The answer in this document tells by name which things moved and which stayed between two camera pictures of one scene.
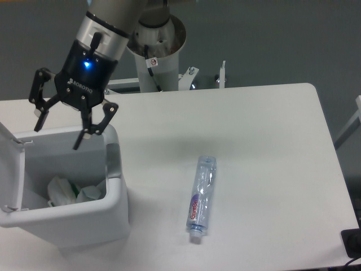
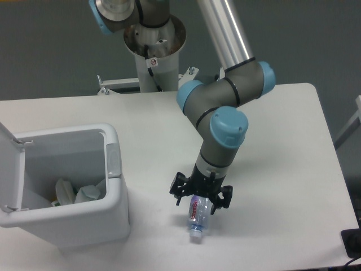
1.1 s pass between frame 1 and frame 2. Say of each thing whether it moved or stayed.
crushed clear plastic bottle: stayed
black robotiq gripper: moved
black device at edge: stayed
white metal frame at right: stayed
